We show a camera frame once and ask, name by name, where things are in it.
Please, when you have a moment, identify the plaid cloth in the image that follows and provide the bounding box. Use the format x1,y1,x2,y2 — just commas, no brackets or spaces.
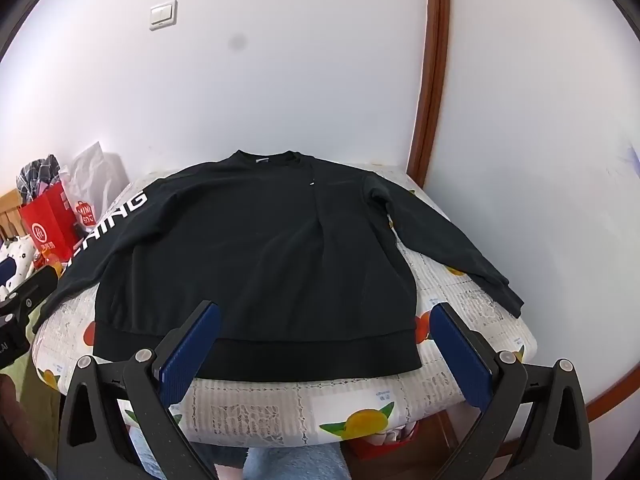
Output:
16,154,68,207

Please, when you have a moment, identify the fruit print tablecloth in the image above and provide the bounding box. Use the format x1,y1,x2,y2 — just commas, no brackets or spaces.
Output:
31,160,538,447

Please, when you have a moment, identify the black sweatshirt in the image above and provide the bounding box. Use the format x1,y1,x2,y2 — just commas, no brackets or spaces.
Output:
32,149,525,382

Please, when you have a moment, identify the white and blue toy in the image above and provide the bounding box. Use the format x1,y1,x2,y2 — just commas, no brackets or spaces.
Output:
0,234,38,303

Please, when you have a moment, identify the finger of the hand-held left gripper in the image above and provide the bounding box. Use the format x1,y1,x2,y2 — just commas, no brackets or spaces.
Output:
10,265,64,308

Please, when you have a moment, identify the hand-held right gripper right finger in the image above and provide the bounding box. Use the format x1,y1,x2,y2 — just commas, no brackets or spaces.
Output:
430,302,594,480

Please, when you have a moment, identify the green cloth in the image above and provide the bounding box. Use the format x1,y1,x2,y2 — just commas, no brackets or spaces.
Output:
2,355,63,461

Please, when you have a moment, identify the white plastic bag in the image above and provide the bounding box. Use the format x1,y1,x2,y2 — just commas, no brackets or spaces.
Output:
60,142,126,221

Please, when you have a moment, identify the brown wooden door frame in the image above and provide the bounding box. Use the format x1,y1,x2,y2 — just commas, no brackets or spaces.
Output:
406,0,453,186

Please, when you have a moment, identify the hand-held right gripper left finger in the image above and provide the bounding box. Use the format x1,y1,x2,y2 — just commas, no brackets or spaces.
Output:
56,300,222,480

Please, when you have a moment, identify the white wall light switch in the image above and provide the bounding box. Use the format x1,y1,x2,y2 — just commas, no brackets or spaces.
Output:
149,0,178,31

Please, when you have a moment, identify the brown wooden baseboard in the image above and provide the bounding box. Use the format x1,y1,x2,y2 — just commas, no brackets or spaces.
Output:
584,352,640,424

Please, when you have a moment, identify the red paper bag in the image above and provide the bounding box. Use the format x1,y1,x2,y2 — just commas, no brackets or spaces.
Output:
19,180,93,263

